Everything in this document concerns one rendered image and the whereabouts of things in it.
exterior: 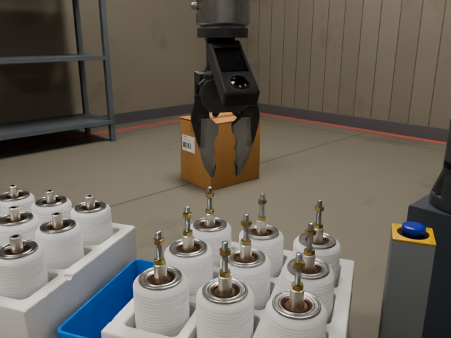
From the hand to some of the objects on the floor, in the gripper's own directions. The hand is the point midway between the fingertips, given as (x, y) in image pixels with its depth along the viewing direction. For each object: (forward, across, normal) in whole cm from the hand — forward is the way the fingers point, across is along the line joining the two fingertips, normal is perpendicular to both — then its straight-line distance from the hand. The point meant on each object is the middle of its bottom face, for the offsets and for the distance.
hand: (225, 169), depth 64 cm
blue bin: (+46, +18, -24) cm, 55 cm away
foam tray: (+46, +42, -39) cm, 73 cm away
